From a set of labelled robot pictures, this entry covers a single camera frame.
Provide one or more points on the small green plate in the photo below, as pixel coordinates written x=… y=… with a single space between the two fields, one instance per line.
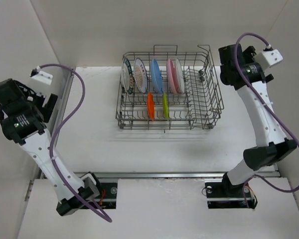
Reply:
x=165 y=106

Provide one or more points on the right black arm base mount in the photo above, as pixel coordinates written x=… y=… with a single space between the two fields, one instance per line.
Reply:
x=219 y=198

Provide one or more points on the blue plate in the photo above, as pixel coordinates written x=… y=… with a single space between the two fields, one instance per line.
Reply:
x=156 y=76

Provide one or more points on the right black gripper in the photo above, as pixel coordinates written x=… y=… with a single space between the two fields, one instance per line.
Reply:
x=249 y=54

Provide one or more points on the white plate brown floral pattern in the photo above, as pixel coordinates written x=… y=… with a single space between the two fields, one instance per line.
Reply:
x=140 y=75

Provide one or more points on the pink plate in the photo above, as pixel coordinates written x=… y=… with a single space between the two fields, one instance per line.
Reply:
x=173 y=83

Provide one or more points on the white plate green lettered rim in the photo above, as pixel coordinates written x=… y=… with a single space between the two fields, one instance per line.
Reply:
x=127 y=76

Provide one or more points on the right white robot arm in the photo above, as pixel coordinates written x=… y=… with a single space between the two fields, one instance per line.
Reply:
x=272 y=144

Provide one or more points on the grey wire dish rack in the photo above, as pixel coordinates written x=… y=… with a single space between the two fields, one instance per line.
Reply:
x=199 y=107

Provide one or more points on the small orange plate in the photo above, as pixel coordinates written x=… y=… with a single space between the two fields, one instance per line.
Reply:
x=150 y=106

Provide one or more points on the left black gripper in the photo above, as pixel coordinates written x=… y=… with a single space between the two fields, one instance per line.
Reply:
x=27 y=90

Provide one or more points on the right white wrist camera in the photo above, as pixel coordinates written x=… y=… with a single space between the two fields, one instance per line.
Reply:
x=268 y=58

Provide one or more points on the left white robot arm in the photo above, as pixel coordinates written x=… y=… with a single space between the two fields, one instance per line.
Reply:
x=23 y=117

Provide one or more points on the white plate teal quatrefoil design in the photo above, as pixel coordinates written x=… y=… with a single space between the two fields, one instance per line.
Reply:
x=179 y=75

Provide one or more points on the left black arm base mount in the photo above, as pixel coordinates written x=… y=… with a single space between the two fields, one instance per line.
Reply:
x=108 y=198

